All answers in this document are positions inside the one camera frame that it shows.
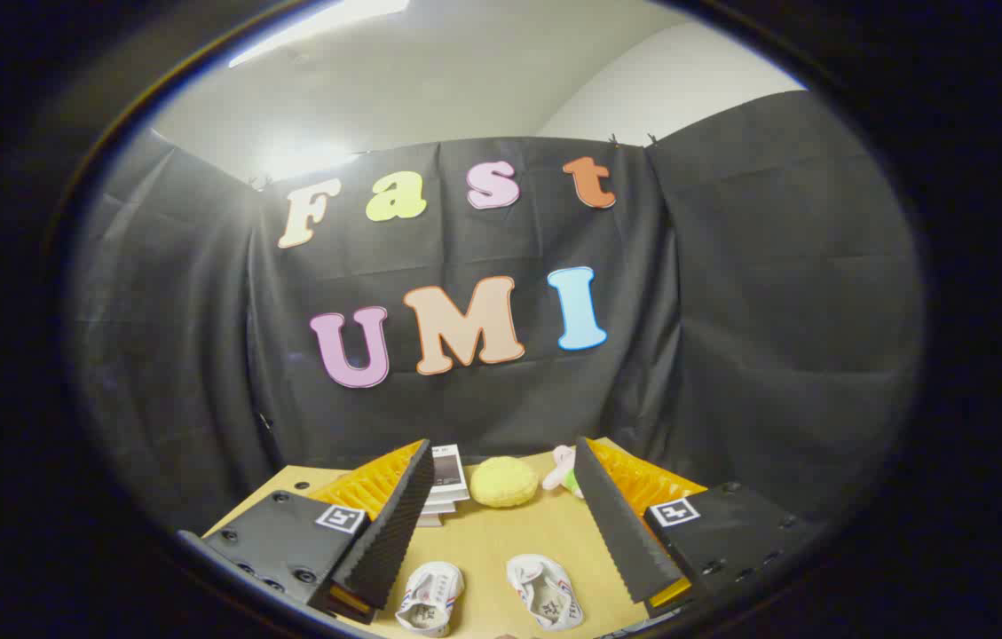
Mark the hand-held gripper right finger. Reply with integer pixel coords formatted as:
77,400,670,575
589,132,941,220
573,437,825,618

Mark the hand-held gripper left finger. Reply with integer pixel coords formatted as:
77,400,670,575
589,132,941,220
197,438,437,624

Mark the white canvas shoe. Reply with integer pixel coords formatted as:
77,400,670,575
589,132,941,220
395,561,466,638
506,554,585,632

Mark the pink and green plush toy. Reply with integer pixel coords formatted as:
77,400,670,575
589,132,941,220
541,445,586,500

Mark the white book with portrait cover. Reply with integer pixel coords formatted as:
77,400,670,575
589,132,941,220
428,444,468,494

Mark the yellow round plush toy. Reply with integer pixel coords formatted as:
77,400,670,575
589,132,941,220
469,456,540,509

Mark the black backdrop cloth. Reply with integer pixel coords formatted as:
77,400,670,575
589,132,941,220
66,89,923,533

